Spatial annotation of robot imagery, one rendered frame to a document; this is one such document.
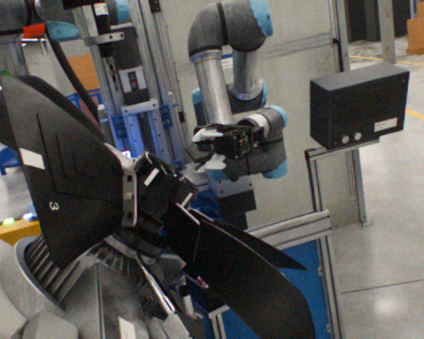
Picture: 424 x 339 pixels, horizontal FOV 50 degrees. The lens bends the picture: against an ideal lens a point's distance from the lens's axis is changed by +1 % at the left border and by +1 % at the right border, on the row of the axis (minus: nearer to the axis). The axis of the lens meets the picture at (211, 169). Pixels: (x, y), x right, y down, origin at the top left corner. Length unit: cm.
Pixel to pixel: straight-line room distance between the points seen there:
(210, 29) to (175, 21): 142
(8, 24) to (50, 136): 101
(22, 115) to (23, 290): 31
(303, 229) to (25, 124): 105
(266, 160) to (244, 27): 37
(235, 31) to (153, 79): 58
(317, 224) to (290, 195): 161
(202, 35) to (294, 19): 169
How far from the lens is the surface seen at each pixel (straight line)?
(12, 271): 76
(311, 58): 297
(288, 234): 141
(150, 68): 179
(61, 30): 118
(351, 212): 330
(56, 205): 50
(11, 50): 154
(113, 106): 180
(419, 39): 1312
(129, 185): 71
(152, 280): 68
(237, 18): 129
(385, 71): 144
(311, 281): 153
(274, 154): 125
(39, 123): 54
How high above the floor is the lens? 142
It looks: 16 degrees down
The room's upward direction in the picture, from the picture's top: 12 degrees counter-clockwise
